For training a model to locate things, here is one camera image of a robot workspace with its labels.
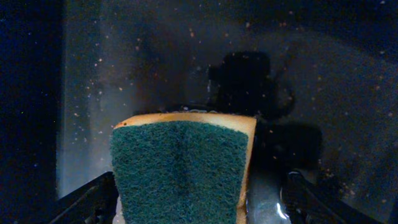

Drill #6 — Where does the black square tray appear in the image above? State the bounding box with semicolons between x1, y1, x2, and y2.
1;1;397;223

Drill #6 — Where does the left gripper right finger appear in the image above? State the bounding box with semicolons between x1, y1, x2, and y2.
281;171;381;224

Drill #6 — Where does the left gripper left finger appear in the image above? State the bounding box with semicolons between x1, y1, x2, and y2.
46;172;119;224

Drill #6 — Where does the yellow green sponge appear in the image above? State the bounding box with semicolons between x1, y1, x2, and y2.
110;113;257;224

